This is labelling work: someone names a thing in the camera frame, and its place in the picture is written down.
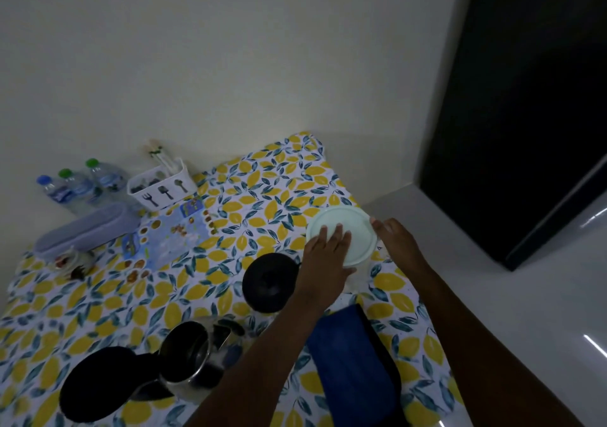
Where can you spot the person's right hand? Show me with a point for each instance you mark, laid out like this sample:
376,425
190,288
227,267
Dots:
403,249

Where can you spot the white cutlery holder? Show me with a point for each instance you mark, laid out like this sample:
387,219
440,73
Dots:
163,192

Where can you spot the person's left thumb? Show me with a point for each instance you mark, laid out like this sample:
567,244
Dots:
352,271

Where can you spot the person's right forearm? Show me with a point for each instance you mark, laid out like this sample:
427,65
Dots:
488,360

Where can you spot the person's left middle finger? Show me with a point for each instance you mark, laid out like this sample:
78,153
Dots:
337,235

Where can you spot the clear container with pale lid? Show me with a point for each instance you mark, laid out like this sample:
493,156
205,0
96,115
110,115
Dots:
360,232

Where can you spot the blue printed flat packet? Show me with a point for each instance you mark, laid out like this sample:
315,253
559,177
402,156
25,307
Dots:
166,237

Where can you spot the small crumpled wrappers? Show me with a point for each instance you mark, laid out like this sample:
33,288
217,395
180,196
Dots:
73,263

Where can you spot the lemon print tablecloth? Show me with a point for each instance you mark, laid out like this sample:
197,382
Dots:
265,213

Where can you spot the green cap water bottle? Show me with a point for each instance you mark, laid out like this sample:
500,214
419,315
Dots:
79,188
108,178

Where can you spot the black refrigerator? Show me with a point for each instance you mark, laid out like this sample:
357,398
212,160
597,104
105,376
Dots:
521,109

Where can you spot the blue folded cloth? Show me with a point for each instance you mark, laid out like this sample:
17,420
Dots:
353,365

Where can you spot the lavender oblong tray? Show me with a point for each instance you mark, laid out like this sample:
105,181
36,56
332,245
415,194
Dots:
85,231

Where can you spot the person's left hand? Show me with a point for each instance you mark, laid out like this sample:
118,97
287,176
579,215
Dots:
323,270

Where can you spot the steel electric kettle black lid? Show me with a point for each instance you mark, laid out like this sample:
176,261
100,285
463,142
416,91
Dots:
187,358

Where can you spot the person's left forearm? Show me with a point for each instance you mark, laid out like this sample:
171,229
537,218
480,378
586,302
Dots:
256,370

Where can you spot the blue cap water bottle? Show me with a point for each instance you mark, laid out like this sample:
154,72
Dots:
56,193

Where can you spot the person's left little finger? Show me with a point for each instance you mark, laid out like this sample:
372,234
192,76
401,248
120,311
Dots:
311,245

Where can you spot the person's right fingers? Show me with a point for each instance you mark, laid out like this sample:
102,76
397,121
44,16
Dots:
382,226

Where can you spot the pale chopsticks bundle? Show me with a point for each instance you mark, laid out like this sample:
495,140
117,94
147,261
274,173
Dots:
159,152

